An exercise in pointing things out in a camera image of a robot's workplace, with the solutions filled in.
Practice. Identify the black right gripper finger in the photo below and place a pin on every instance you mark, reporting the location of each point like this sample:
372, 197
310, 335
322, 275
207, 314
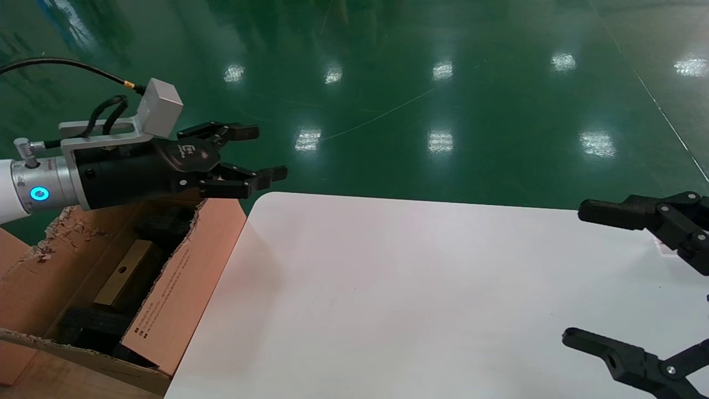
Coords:
637, 213
631, 363

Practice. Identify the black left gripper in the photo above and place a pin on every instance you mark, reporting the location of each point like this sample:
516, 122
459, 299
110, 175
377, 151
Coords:
138, 172

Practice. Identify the small brown cardboard box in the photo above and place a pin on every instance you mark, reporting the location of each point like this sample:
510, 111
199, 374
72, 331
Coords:
124, 271

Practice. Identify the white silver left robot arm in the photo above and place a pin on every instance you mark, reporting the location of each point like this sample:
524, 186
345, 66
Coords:
33, 188

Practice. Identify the big open cardboard box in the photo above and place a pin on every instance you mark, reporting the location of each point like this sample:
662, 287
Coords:
183, 288

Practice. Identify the white paper card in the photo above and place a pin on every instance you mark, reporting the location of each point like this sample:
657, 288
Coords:
663, 247

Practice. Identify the black foam block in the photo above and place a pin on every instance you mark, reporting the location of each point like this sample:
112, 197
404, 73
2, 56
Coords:
94, 330
166, 224

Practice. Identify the gray wrist camera with bracket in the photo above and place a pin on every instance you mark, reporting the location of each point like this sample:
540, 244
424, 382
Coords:
160, 108

